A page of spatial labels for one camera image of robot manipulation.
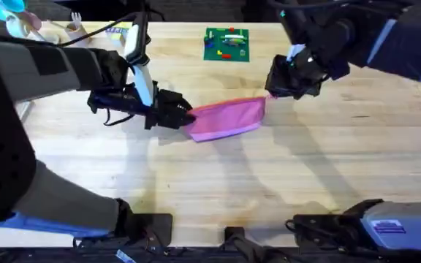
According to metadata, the green board with toy blocks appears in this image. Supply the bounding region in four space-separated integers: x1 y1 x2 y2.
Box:
202 26 251 64

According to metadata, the upright right wrist plate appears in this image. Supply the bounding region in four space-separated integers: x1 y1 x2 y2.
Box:
286 43 307 64

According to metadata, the upright wrist plate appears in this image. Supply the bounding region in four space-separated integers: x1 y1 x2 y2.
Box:
286 43 307 64
124 12 157 107

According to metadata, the pink soft zip bag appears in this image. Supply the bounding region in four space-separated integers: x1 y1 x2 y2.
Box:
182 94 274 143

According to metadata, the upright left wrist plate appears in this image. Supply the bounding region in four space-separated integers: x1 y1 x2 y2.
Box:
124 12 157 107

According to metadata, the heap of pastel toys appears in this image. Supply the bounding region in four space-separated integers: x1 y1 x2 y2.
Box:
0 0 64 45

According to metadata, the yellow and blue box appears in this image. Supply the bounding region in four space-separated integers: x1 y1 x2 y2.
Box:
105 21 134 47

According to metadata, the black cable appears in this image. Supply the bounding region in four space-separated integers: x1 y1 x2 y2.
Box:
102 106 135 128
56 12 140 47

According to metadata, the cardboard cup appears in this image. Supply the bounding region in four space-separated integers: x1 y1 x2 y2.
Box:
65 21 91 47

